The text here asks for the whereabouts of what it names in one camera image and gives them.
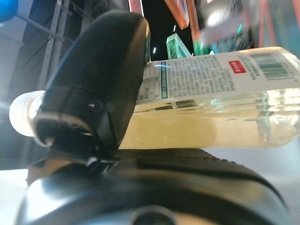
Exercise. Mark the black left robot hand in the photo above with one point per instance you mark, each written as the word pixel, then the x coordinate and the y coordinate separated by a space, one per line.
pixel 93 70

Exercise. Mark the yellow food item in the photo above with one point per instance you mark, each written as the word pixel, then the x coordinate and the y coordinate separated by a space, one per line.
pixel 211 77

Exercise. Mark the green glass block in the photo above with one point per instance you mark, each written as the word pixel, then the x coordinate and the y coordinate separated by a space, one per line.
pixel 174 47

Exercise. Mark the blue round object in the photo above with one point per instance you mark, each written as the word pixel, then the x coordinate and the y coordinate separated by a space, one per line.
pixel 5 9

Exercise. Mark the orange beam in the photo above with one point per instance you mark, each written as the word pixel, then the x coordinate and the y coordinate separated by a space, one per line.
pixel 185 14

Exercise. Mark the grey metal scaffold frame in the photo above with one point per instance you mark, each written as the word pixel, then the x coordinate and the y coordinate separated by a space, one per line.
pixel 56 30

